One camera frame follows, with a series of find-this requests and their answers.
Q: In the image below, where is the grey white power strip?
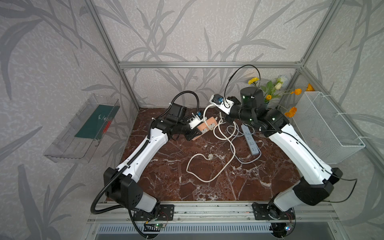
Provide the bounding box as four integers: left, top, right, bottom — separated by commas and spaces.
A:
241, 125, 261, 156

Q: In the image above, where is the pink power strip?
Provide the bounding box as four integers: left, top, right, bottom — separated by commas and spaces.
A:
193, 117, 218, 141

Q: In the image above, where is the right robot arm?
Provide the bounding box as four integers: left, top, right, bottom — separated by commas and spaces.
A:
223, 87, 343, 219

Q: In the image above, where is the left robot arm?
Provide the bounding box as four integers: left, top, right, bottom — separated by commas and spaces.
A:
90, 100, 203, 219

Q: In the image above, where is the green book in tray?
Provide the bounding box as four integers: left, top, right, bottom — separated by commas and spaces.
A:
75, 105, 114, 141

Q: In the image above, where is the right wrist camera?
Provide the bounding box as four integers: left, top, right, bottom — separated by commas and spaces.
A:
210, 94, 234, 115

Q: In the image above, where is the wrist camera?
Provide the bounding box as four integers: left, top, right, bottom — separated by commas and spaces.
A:
210, 94, 234, 115
189, 111, 204, 130

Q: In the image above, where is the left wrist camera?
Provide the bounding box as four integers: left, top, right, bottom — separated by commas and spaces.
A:
189, 111, 204, 130

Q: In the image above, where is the aluminium frame back bar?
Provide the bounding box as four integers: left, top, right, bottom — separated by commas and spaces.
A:
119, 62, 302, 69

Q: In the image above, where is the white wire mesh basket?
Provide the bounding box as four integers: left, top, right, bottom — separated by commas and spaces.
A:
293, 92, 366, 165

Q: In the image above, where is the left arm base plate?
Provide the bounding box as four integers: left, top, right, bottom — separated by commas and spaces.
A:
133, 204, 175, 221

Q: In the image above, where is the clear plastic wall tray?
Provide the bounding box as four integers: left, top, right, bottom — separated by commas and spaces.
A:
44, 94, 121, 164

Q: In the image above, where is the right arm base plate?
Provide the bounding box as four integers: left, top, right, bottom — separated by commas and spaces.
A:
252, 202, 296, 221

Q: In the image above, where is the aluminium front rail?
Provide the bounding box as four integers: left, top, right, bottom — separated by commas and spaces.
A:
86, 201, 340, 224

